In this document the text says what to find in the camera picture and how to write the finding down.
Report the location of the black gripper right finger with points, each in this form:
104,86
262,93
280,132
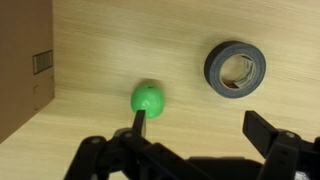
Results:
286,153

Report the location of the green toy apple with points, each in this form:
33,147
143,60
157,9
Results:
148,98

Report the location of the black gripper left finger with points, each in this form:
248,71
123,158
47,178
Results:
96,156

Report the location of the black tape roll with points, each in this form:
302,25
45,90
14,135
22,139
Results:
213,70

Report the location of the brown cardboard box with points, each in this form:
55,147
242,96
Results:
20,50

